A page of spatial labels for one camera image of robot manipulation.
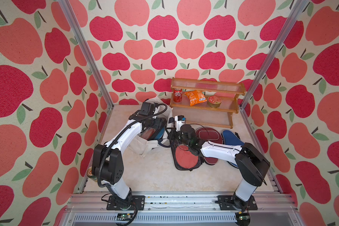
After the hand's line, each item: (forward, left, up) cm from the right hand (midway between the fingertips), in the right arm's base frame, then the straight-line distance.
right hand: (165, 130), depth 83 cm
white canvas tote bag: (-9, +13, -6) cm, 17 cm away
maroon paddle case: (+9, -31, -15) cm, 36 cm away
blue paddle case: (+9, -44, -17) cm, 48 cm away
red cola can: (+27, -5, +5) cm, 28 cm away
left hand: (+6, +5, -1) cm, 8 cm away
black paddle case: (+2, +11, -7) cm, 13 cm away
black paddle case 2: (-9, -12, -16) cm, 22 cm away
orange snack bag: (+30, -18, +2) cm, 35 cm away
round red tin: (+28, -32, 0) cm, 42 cm away
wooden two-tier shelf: (+29, -26, -3) cm, 39 cm away
